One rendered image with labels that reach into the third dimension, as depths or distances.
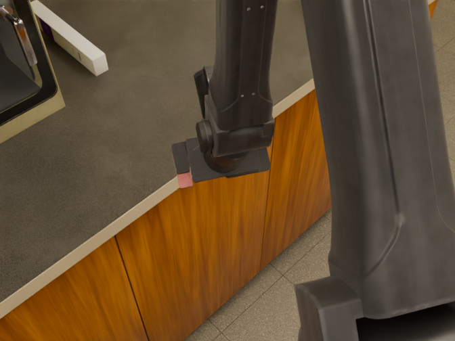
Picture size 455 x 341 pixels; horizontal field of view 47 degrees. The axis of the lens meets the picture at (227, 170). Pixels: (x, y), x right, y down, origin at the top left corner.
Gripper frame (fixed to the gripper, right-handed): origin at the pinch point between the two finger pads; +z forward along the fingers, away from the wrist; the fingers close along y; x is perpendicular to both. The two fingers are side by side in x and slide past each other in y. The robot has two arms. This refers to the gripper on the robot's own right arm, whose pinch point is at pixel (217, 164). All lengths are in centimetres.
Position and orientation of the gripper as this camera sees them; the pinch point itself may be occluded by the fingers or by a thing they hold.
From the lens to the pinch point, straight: 85.9
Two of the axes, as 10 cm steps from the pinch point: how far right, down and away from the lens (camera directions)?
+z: -1.2, 1.6, 9.8
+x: 2.2, 9.7, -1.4
